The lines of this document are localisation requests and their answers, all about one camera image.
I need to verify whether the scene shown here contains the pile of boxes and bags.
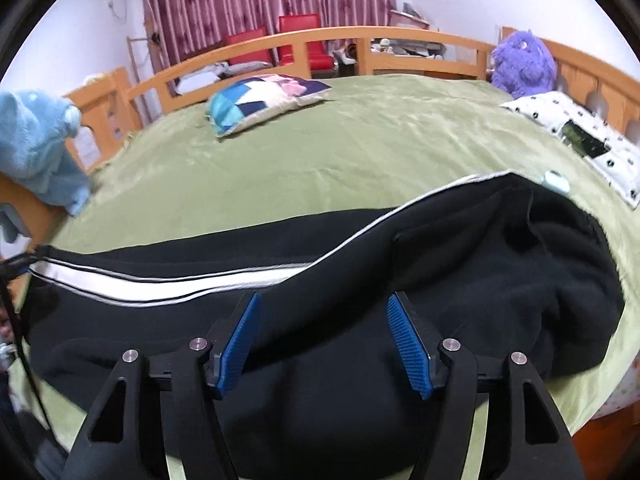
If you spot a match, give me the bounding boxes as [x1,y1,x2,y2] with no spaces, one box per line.
[390,2,446,58]

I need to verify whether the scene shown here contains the wooden bed frame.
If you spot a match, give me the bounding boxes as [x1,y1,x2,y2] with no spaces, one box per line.
[0,25,640,261]

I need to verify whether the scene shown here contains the green plush blanket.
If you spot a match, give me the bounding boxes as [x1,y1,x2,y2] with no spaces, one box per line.
[10,74,640,480]

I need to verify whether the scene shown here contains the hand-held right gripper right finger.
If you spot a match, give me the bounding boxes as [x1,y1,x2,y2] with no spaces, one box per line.
[387,290,586,480]

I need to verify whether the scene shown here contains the blue plush towel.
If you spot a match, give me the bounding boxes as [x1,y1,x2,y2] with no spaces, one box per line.
[0,89,93,216]

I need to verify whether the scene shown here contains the wooden coat rack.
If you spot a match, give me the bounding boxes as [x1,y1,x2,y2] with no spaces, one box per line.
[126,35,158,126]

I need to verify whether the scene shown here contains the small light blue device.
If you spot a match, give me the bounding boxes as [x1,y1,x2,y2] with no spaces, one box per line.
[543,170,571,193]

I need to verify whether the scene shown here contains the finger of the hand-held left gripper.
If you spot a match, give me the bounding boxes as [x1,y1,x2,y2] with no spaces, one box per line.
[0,246,48,278]

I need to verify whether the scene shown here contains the purple plush toy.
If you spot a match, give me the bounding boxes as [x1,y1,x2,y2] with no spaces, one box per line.
[491,30,558,100]

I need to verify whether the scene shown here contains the red chair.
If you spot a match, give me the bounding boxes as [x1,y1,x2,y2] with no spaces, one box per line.
[222,29,273,68]
[277,14,335,71]

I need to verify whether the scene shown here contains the white floral pillow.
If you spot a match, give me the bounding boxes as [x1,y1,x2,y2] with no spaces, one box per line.
[500,91,640,211]

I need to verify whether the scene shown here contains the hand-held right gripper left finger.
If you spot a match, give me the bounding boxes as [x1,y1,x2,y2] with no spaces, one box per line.
[62,290,263,480]

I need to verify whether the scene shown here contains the dark green floral cloth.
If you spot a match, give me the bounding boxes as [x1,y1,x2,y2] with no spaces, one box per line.
[559,120,610,158]

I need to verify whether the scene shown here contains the black pants with white stripe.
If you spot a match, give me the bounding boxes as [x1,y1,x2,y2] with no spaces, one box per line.
[20,172,628,480]

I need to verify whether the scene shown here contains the geometric patterned pillow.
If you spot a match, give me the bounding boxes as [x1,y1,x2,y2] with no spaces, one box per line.
[207,74,333,137]

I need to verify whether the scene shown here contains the grey hanging mitt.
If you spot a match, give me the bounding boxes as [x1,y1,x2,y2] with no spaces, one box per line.
[0,204,31,246]

